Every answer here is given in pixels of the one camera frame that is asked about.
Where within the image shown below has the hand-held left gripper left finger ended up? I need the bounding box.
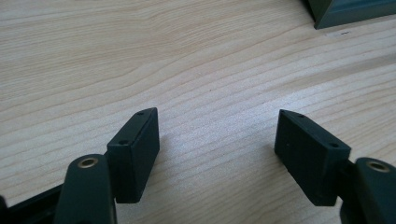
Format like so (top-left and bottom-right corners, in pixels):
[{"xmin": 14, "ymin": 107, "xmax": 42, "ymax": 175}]
[{"xmin": 53, "ymin": 106, "xmax": 161, "ymax": 224}]

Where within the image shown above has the dark green box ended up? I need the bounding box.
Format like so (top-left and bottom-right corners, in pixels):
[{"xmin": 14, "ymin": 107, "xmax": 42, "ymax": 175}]
[{"xmin": 301, "ymin": 0, "xmax": 396, "ymax": 31}]

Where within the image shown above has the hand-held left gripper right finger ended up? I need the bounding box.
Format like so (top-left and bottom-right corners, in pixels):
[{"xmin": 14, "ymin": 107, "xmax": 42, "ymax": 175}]
[{"xmin": 274, "ymin": 108, "xmax": 396, "ymax": 224}]

